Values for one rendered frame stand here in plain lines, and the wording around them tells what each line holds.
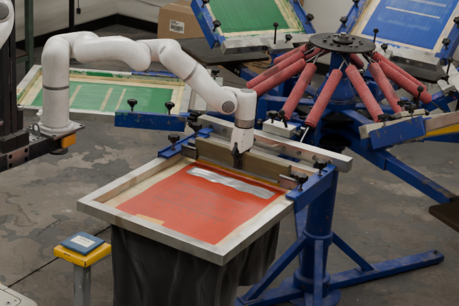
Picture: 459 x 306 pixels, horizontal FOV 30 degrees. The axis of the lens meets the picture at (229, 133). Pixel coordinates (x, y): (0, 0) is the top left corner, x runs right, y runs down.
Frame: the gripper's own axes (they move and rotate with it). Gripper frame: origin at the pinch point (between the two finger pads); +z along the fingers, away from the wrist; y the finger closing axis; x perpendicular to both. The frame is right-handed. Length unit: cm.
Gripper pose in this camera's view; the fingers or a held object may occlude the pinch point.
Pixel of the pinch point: (240, 162)
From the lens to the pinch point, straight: 324.2
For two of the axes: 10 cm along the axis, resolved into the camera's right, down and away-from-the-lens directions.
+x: 8.5, 2.5, -4.6
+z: -0.7, 9.2, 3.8
